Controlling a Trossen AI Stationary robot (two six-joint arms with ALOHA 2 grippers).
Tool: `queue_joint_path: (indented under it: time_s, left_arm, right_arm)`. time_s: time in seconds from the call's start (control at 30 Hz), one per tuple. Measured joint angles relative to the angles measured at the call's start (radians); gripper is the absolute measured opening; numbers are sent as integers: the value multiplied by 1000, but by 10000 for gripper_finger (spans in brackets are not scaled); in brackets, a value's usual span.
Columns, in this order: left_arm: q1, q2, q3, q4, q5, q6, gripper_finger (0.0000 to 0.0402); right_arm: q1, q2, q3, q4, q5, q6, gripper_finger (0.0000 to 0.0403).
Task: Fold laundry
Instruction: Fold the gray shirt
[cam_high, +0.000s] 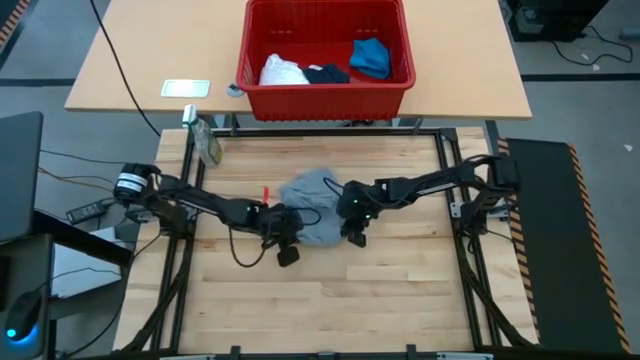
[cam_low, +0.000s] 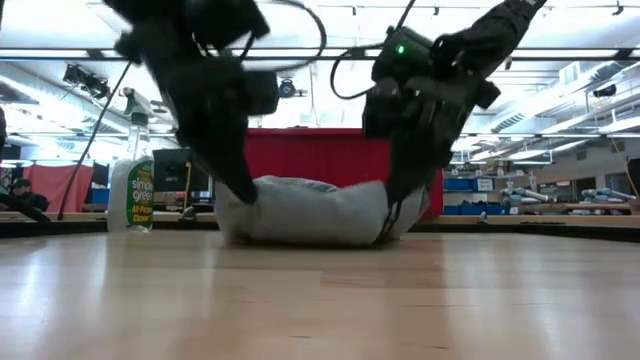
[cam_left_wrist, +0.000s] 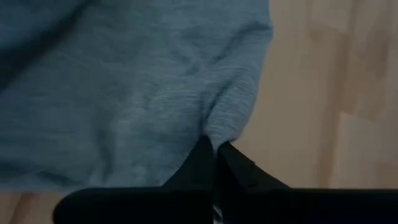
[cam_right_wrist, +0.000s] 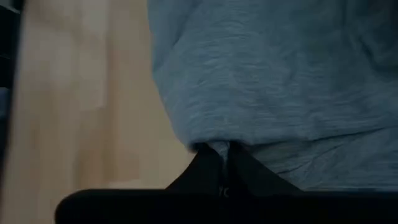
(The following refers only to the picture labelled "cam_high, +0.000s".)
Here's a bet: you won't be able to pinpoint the bright blue garment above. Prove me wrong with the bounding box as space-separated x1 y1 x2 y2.
348 38 392 80

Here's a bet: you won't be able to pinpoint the beige wooden desk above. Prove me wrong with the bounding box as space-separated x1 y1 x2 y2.
63 0 533 121

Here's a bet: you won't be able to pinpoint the long black cable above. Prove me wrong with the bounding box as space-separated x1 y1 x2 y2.
88 0 162 139

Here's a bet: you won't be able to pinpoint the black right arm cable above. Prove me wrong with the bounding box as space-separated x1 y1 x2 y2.
322 177 346 200

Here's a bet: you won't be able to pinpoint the black metal table frame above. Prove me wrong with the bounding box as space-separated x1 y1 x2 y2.
119 125 539 360

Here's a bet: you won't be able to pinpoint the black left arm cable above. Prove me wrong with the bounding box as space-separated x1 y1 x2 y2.
227 207 322 269

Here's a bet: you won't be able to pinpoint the red plastic laundry basket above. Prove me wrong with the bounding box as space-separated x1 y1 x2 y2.
235 0 417 123

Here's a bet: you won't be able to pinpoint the white flat phone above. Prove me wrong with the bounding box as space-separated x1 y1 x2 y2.
160 78 211 99

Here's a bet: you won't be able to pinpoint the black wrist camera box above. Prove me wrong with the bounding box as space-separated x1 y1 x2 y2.
342 223 369 249
276 244 301 269

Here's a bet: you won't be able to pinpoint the dark laptop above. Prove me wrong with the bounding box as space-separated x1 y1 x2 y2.
0 110 45 244

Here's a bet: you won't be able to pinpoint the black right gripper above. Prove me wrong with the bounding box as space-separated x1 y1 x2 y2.
338 181 396 234

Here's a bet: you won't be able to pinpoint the black computer mouse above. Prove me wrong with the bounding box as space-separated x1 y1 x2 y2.
3 290 44 346

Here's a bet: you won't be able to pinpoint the thin floor wires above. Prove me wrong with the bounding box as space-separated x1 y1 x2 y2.
38 148 126 194

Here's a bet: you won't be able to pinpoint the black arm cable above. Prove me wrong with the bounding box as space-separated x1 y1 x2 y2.
227 207 322 269
322 177 346 200

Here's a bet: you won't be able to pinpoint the black floor cable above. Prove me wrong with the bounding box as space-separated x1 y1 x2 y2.
549 24 635 67

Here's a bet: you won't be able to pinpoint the white garment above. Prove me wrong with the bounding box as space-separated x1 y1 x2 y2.
258 53 311 87

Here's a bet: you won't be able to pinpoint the black equipment cart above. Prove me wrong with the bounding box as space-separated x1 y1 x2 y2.
504 0 611 44

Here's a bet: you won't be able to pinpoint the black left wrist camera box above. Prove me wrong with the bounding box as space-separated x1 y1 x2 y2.
276 244 301 269

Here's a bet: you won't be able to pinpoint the navy garment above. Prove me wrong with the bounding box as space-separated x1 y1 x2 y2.
302 63 351 85

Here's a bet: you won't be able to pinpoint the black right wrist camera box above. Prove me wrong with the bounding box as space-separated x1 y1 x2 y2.
342 223 369 249

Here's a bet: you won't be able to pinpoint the black hazard-striped floor mat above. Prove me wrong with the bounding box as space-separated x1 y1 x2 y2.
0 0 31 49
497 137 632 355

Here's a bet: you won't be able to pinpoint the black power adapter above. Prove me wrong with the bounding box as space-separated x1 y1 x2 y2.
65 198 115 225

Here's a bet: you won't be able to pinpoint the grey garment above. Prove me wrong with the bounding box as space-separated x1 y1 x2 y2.
278 168 346 247

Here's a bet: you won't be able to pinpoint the black side desk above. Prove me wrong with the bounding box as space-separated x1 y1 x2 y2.
0 209 134 360

